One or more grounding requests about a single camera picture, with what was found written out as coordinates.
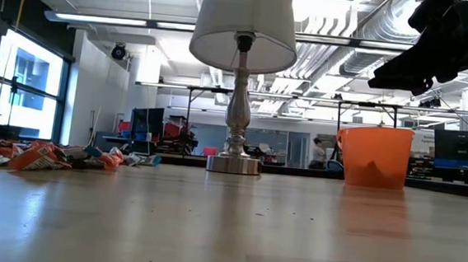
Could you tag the black computer monitor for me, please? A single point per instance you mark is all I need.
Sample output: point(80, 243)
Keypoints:
point(147, 123)
point(460, 144)

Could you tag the orange pumpkin bucket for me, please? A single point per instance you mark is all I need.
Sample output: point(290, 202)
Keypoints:
point(374, 157)

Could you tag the round black ceiling device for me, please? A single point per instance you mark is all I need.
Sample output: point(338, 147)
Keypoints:
point(118, 52)

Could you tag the person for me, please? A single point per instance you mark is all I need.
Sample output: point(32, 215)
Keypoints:
point(318, 153)

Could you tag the black overhead rack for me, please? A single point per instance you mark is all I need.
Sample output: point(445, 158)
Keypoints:
point(302, 98)

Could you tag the long ceiling light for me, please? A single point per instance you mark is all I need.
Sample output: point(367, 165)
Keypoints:
point(101, 19)

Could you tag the silver lamp with white shade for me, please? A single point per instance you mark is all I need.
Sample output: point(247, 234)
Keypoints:
point(239, 106)

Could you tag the red storage bins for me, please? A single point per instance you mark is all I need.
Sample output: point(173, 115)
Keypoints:
point(172, 130)

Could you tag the silver ceiling duct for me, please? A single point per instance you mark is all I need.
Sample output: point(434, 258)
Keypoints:
point(389, 30)

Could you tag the pink storage bin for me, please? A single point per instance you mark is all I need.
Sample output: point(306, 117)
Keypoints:
point(210, 151)

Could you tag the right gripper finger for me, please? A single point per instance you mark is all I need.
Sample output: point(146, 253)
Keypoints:
point(407, 77)

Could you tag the blue chair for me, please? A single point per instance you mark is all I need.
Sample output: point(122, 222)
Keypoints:
point(335, 166)

